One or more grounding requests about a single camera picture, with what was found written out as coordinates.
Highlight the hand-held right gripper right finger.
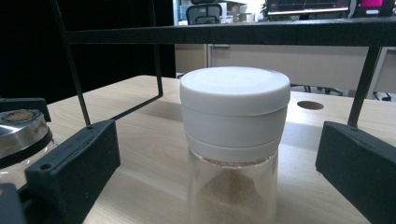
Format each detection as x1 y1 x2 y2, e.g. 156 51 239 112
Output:
315 120 396 224

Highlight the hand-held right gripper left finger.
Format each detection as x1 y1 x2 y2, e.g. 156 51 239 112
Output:
24 119 121 224

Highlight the steel-lid glass spice jar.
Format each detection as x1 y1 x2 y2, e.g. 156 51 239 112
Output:
0 108 58 189

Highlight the white-lid glass spice jar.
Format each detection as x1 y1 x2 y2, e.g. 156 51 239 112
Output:
179 65 291 224

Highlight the black metal shelf rack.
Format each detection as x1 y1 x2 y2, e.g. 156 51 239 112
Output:
49 0 396 129

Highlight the black curtain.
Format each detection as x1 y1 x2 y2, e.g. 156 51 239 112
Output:
0 0 177 105

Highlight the beige partition cabinet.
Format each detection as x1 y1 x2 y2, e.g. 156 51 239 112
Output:
175 43 396 101

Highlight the pink object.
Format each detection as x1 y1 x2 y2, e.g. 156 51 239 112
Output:
359 0 385 8

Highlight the computer monitor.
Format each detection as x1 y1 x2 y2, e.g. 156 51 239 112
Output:
265 0 353 16

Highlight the black office chair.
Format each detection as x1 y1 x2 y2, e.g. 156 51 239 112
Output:
185 3 223 26

